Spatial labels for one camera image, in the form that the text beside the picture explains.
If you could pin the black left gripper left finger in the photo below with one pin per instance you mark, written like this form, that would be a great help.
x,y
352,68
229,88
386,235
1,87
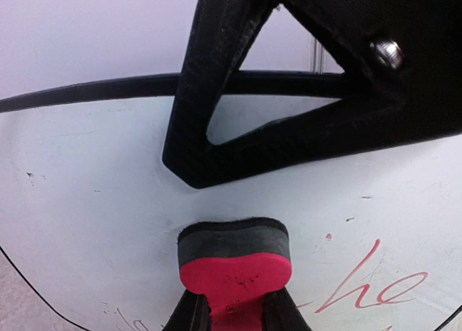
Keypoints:
x,y
192,313

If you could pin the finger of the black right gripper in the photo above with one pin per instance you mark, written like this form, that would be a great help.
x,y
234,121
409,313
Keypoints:
x,y
342,128
221,35

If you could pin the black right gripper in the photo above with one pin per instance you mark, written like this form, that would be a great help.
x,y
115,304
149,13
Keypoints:
x,y
406,53

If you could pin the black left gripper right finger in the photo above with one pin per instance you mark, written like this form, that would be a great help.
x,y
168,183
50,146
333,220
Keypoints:
x,y
280,313

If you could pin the red bone-shaped eraser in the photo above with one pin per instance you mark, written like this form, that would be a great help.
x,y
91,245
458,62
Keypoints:
x,y
235,264

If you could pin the white whiteboard black frame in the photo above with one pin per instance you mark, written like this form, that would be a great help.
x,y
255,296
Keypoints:
x,y
90,216

